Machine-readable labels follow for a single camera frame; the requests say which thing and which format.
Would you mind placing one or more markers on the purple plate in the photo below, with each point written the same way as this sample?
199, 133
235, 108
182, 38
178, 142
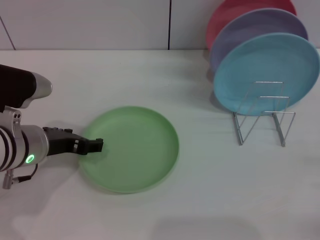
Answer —
240, 35

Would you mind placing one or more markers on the red plate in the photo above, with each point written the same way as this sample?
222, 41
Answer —
225, 17

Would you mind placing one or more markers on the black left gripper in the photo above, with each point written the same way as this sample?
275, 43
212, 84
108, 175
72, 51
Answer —
60, 142

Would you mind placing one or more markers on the green plate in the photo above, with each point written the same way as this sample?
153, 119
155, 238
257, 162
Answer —
135, 155

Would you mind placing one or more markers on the blue plate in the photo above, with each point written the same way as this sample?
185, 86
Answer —
265, 72

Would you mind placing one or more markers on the silver left camera mount bracket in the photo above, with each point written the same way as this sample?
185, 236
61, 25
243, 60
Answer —
11, 117

